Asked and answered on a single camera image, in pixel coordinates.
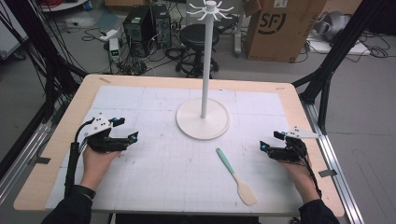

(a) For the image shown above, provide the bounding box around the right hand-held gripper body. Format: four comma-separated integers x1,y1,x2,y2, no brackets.
268,126,321,163

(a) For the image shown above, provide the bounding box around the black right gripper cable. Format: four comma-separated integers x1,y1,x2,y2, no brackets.
297,143,323,200

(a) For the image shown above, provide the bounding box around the white device green display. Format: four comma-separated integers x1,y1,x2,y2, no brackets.
107,37,121,63

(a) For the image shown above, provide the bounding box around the white power strip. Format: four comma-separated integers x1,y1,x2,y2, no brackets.
98,29,120,42

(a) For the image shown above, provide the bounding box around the black metal frame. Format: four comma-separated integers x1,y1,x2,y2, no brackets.
291,0,389,135
3,0,89,123

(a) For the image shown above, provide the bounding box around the person's right hand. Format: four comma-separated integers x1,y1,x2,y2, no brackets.
279,157,322,205

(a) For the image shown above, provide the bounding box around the large black computer tower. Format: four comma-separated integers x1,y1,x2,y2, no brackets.
122,5,157,59

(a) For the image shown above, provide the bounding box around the white grid mat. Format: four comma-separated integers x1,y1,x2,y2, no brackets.
45,85,304,216

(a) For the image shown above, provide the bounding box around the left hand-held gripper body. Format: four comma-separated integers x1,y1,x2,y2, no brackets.
83,112,132,154

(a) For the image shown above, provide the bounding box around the white metal stand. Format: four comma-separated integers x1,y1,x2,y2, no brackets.
233,0,247,59

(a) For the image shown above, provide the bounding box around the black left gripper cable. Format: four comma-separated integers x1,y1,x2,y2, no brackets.
64,117,96,199

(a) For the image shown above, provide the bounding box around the green handled beige spatula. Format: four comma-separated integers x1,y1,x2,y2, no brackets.
215,147,259,207

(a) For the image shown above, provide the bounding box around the black round stool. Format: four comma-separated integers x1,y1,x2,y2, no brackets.
175,23,220,79

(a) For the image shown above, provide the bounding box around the black wristband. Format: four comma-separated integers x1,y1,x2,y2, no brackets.
69,184,97,201

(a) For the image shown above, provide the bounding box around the brown cardboard box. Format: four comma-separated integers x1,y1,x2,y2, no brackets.
243,0,328,63

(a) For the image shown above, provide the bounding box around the person's left hand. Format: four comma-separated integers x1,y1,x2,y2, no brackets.
79,144,121,191

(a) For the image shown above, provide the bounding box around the slim black computer tower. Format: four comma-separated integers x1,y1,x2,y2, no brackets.
151,3,173,49

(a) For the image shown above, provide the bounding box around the black floor cable bundle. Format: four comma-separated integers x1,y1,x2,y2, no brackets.
120,46,177,77

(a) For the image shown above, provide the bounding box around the grey rounded device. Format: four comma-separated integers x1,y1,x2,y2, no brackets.
312,10,353,43

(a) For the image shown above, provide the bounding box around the aluminium rail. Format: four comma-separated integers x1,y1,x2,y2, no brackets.
0,122,52,204
303,102,366,224

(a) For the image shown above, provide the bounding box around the white hook rack stand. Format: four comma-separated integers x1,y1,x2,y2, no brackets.
176,0,235,141

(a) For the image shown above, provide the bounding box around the white flat board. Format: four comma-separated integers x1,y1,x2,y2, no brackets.
306,36,372,57

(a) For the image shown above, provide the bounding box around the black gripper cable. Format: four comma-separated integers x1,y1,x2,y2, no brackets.
64,117,96,199
297,143,323,200

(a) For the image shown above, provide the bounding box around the white round table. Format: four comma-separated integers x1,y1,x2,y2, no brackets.
39,0,90,13

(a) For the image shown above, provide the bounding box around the grey tape piece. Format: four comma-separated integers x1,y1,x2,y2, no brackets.
31,157,51,166
318,168,338,178

